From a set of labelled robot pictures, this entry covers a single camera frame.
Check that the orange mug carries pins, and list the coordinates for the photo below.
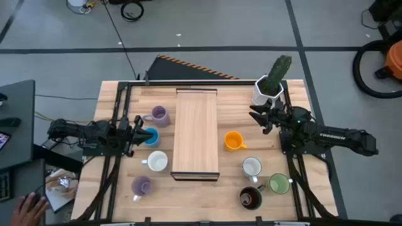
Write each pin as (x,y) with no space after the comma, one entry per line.
(233,140)

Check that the smartphone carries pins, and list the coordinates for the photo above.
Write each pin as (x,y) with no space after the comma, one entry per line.
(3,140)

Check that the dark grey desk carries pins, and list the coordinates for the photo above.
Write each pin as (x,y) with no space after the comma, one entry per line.
(28,179)

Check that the white mug with dark print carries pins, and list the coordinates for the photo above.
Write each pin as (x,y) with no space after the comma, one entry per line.
(251,166)

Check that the person's hand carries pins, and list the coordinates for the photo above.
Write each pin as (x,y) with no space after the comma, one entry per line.
(29,213)

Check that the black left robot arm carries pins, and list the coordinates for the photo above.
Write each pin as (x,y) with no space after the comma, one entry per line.
(72,128)

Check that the lilac ribbed mug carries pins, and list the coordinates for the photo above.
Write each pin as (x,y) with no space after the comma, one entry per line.
(159,116)

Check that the green mug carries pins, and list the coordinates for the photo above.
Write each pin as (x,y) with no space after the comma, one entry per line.
(278,184)

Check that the black remote-shaped device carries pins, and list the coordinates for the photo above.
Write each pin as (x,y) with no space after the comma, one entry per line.
(11,121)

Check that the plain white mug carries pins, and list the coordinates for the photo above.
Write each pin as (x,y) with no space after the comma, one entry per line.
(157,161)

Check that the black equipment case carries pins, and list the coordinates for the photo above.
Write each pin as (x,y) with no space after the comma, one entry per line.
(389,9)

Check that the wooden shelf riser, black frame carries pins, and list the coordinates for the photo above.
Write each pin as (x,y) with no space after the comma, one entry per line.
(194,135)

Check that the white bucket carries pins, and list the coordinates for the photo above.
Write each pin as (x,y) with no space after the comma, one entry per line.
(75,2)

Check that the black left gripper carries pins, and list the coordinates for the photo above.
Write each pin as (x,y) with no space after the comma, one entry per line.
(130,138)

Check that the black desk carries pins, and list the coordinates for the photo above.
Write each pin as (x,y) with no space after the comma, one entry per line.
(19,141)

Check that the white hexagonal plant pot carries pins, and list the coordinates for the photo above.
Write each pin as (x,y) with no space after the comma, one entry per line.
(259,98)

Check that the blue mug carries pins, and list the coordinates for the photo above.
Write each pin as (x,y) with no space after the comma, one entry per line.
(155,140)

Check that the teal mug with dark interior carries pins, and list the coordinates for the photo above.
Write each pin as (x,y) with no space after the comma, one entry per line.
(250,197)

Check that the black desk foot bar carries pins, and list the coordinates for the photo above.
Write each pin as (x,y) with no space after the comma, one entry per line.
(56,158)

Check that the black metal table frame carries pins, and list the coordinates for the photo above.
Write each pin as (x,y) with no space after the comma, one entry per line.
(201,83)

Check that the black keyboard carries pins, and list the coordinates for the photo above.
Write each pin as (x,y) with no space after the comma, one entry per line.
(5,186)

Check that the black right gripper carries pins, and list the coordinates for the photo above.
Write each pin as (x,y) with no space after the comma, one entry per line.
(281,114)

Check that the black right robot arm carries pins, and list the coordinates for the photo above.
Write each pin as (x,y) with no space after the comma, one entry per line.
(333,136)

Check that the green cactus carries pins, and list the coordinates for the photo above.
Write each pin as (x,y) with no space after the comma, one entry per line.
(278,73)

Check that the black power adapter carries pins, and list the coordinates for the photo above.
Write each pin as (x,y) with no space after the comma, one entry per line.
(49,144)

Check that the black computer mouse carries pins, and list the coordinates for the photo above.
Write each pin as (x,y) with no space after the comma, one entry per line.
(33,197)

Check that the open cardboard box with foil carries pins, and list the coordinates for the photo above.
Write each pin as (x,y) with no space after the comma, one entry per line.
(59,201)

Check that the black mat with orange-striped edge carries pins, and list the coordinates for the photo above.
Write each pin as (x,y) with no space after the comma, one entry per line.
(176,70)

